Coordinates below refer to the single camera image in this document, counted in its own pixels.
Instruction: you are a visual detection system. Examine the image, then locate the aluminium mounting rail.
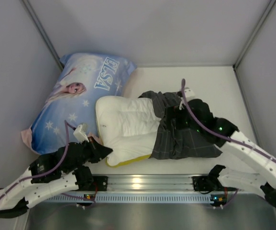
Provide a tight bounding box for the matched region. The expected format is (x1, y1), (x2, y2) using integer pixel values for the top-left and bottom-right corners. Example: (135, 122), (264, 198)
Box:
(63, 173), (260, 194)

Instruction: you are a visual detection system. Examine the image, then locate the slotted grey cable duct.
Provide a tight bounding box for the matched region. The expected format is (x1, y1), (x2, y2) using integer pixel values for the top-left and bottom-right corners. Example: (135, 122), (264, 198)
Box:
(44, 193), (228, 204)

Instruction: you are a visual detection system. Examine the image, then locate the left aluminium corner post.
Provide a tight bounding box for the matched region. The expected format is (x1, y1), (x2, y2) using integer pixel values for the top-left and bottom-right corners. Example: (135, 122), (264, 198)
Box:
(20, 0), (64, 71)

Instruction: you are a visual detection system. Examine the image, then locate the white pillow yellow trim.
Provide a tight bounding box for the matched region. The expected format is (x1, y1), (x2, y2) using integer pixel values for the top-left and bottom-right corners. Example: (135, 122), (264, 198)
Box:
(95, 96), (161, 167)

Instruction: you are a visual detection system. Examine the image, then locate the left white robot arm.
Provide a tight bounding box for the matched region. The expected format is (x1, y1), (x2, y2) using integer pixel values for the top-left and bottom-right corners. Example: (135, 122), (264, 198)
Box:
(0, 139), (113, 219)

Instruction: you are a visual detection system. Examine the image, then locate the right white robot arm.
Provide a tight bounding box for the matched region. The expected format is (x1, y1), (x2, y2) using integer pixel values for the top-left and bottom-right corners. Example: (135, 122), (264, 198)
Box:
(165, 99), (276, 208)

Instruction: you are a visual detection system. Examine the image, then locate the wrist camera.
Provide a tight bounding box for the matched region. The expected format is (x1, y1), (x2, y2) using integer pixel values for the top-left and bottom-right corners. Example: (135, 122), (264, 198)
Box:
(73, 123), (89, 143)
(179, 87), (196, 110)

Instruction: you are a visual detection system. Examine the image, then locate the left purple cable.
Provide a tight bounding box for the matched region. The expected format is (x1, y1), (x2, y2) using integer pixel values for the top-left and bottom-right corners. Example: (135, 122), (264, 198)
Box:
(0, 119), (98, 216)

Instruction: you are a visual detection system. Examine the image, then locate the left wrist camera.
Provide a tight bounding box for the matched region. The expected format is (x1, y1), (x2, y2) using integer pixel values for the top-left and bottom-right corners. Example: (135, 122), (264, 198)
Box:
(73, 123), (89, 143)

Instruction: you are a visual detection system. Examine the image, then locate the purple cable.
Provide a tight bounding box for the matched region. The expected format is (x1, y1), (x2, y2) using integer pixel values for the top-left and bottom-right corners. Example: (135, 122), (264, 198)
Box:
(0, 119), (98, 216)
(180, 78), (276, 209)

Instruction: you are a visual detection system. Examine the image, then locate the right aluminium corner post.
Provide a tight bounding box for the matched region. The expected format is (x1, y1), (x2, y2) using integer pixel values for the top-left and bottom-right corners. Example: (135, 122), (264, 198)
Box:
(232, 0), (276, 71)

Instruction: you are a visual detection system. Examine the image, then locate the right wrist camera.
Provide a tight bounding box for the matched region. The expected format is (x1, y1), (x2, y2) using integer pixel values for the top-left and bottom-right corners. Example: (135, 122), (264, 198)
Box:
(179, 87), (196, 110)

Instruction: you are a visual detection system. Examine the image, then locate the grey checked pillowcase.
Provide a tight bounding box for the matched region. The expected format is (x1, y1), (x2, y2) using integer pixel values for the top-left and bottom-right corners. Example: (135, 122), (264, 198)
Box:
(140, 91), (222, 160)

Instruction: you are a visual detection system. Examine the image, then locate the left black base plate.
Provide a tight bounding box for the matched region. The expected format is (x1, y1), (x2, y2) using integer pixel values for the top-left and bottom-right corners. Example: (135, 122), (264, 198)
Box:
(88, 176), (108, 192)

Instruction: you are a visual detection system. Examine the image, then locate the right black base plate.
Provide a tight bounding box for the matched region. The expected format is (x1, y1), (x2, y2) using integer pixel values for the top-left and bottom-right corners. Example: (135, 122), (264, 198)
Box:
(192, 176), (214, 195)

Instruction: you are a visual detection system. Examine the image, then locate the aluminium corner post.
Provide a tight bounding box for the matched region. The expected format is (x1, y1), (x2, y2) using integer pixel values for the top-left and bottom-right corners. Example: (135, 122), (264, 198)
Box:
(232, 0), (276, 71)
(20, 0), (64, 71)

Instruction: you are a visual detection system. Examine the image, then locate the Elsa print blue pillow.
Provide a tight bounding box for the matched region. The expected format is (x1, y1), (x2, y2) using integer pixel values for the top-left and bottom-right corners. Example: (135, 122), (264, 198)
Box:
(21, 53), (137, 155)

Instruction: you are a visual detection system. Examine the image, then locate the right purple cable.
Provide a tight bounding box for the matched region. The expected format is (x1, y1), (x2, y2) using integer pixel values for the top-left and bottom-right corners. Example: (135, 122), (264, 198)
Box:
(180, 78), (276, 209)

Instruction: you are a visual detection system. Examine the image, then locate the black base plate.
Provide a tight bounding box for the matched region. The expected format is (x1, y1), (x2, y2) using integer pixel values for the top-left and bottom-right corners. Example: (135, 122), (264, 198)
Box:
(192, 176), (214, 195)
(88, 176), (108, 192)

